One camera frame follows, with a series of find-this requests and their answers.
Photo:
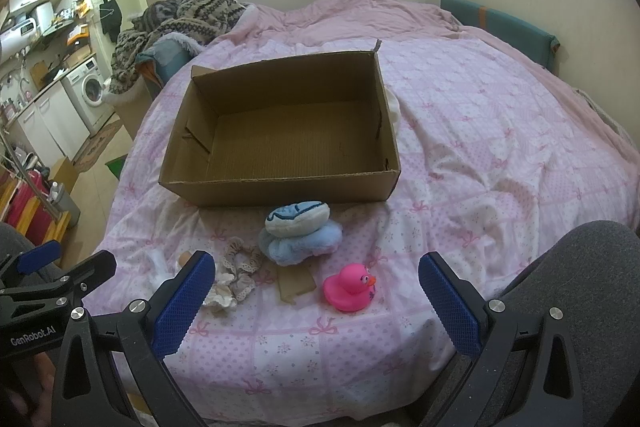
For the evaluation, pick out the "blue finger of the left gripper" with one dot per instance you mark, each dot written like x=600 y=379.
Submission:
x=38 y=258

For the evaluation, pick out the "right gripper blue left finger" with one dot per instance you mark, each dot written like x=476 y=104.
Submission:
x=175 y=304

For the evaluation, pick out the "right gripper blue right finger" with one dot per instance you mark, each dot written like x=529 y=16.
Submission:
x=458 y=305

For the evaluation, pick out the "clear plastic wrapper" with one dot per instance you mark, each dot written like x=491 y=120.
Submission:
x=155 y=269

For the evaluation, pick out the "beige lace scrunchie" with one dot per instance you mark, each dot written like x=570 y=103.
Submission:
x=236 y=268

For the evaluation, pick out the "pink rubber duck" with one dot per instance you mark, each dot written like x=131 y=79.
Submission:
x=350 y=290

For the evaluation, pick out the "blue plush toy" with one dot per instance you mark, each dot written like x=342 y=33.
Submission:
x=295 y=232

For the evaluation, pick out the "white ruffled scrunchie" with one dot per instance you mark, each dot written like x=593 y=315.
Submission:
x=220 y=297

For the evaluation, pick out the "grey trash bin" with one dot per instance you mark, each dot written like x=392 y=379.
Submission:
x=61 y=200

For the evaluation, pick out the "red suitcase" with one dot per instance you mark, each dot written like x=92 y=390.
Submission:
x=21 y=208

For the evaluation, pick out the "wooden chair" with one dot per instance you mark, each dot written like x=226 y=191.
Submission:
x=58 y=228

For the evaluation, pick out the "green dustpan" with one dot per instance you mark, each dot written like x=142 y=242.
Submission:
x=116 y=165

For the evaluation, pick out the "brown cardboard piece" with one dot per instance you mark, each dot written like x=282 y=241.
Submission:
x=294 y=281

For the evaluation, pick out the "white kitchen cabinet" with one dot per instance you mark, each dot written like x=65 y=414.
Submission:
x=52 y=126

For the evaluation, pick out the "white washing machine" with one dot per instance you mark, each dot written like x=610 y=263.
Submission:
x=85 y=85

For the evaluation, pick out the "white cloth behind box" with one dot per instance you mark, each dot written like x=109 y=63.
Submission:
x=393 y=108

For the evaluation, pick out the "brown cardboard box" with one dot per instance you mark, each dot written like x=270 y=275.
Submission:
x=273 y=132

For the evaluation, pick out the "white water heater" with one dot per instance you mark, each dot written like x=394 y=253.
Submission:
x=19 y=36

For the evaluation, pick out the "teal blue pillow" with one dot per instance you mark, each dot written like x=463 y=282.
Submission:
x=158 y=63

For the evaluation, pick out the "teal headboard cushion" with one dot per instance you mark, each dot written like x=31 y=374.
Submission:
x=539 y=45

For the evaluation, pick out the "patterned knit blanket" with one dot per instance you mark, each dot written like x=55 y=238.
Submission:
x=195 y=22

